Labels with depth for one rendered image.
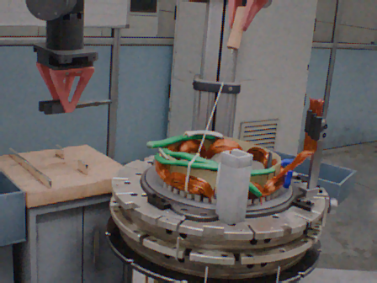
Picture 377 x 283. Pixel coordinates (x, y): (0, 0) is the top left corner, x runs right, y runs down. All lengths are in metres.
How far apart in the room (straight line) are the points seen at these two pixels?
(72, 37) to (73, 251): 0.35
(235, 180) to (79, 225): 0.33
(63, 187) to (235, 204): 0.30
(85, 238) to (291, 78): 2.64
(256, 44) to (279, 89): 0.37
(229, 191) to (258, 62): 2.55
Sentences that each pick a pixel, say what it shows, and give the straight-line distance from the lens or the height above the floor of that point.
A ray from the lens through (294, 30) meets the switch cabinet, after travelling 3.35.
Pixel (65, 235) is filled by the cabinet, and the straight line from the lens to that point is 0.88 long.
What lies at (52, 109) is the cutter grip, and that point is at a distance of 0.82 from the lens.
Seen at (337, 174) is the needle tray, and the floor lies 1.05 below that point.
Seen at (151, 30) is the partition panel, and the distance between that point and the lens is 3.31.
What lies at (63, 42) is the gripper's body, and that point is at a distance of 0.80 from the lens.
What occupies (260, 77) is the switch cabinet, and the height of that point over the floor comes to 0.91.
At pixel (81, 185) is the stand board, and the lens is 0.85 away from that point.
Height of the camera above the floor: 1.37
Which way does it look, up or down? 16 degrees down
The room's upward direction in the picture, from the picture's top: 5 degrees clockwise
